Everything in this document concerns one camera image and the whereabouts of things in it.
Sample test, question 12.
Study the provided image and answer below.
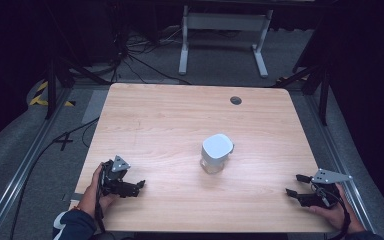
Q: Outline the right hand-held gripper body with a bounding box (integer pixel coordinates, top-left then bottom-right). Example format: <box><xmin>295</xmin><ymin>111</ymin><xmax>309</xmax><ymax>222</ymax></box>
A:
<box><xmin>311</xmin><ymin>168</ymin><xmax>353</xmax><ymax>210</ymax></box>

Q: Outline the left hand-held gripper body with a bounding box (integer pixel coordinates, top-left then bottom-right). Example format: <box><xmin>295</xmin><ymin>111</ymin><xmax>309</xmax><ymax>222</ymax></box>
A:
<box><xmin>100</xmin><ymin>154</ymin><xmax>131</xmax><ymax>198</ymax></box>

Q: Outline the clear jar with white lid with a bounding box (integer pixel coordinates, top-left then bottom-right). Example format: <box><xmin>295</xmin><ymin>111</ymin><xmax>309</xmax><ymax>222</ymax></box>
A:
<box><xmin>199</xmin><ymin>133</ymin><xmax>235</xmax><ymax>175</ymax></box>

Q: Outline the person's right hand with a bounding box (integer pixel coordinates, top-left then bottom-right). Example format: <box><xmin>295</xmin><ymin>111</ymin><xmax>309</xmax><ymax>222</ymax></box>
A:
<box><xmin>307</xmin><ymin>182</ymin><xmax>365</xmax><ymax>235</ymax></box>

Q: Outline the person's left hand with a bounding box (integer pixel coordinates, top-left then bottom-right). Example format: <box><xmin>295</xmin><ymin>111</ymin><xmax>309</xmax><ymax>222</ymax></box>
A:
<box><xmin>77</xmin><ymin>163</ymin><xmax>118</xmax><ymax>220</ymax></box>

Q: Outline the grey floor tape patch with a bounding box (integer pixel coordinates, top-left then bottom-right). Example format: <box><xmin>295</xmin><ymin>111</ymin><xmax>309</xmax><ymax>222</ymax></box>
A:
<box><xmin>81</xmin><ymin>88</ymin><xmax>110</xmax><ymax>125</ymax></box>

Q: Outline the black metal stand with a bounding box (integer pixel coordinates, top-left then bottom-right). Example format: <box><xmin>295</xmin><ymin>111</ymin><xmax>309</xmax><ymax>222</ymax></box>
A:
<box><xmin>273</xmin><ymin>14</ymin><xmax>333</xmax><ymax>127</ymax></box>
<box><xmin>44</xmin><ymin>0</ymin><xmax>112</xmax><ymax>120</ymax></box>

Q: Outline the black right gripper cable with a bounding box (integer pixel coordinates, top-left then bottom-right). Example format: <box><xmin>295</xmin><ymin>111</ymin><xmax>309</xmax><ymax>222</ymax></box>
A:
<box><xmin>315</xmin><ymin>186</ymin><xmax>352</xmax><ymax>240</ymax></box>

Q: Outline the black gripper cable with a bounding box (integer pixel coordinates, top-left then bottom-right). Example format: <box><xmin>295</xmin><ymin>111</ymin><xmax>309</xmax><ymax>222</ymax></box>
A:
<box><xmin>315</xmin><ymin>186</ymin><xmax>352</xmax><ymax>240</ymax></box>
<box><xmin>94</xmin><ymin>164</ymin><xmax>107</xmax><ymax>234</ymax></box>

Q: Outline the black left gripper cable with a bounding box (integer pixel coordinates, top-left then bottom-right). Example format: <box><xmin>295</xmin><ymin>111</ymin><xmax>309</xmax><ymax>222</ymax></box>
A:
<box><xmin>94</xmin><ymin>164</ymin><xmax>107</xmax><ymax>234</ymax></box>

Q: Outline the aluminium floor rail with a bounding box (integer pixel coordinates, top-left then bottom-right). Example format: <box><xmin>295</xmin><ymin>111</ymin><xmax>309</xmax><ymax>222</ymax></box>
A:
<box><xmin>0</xmin><ymin>85</ymin><xmax>75</xmax><ymax>240</ymax></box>
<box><xmin>303</xmin><ymin>92</ymin><xmax>378</xmax><ymax>234</ymax></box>

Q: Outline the black floor cable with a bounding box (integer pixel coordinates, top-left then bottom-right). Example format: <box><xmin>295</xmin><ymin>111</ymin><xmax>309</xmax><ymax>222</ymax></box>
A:
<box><xmin>9</xmin><ymin>116</ymin><xmax>100</xmax><ymax>240</ymax></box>

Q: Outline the bundle of black floor cables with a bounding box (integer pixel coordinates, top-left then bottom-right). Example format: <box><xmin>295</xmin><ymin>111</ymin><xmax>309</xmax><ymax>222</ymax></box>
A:
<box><xmin>111</xmin><ymin>26</ymin><xmax>193</xmax><ymax>86</ymax></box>

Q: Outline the white metal stand frame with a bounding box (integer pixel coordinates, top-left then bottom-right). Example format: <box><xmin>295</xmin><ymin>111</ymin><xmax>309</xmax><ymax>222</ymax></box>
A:
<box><xmin>178</xmin><ymin>4</ymin><xmax>275</xmax><ymax>79</ymax></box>

